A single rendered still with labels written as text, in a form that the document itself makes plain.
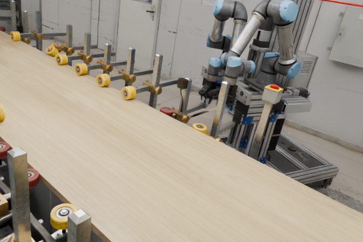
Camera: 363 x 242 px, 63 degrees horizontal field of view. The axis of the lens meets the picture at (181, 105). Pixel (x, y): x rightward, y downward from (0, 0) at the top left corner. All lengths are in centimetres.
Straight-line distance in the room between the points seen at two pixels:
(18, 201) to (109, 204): 28
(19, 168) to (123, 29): 493
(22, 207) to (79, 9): 574
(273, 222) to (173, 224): 36
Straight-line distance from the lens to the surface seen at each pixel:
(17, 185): 92
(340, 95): 423
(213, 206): 113
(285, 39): 195
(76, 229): 69
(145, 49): 538
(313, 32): 417
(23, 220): 101
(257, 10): 192
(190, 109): 196
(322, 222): 127
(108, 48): 225
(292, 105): 224
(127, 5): 559
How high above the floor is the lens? 162
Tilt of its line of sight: 23 degrees down
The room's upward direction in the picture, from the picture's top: 10 degrees clockwise
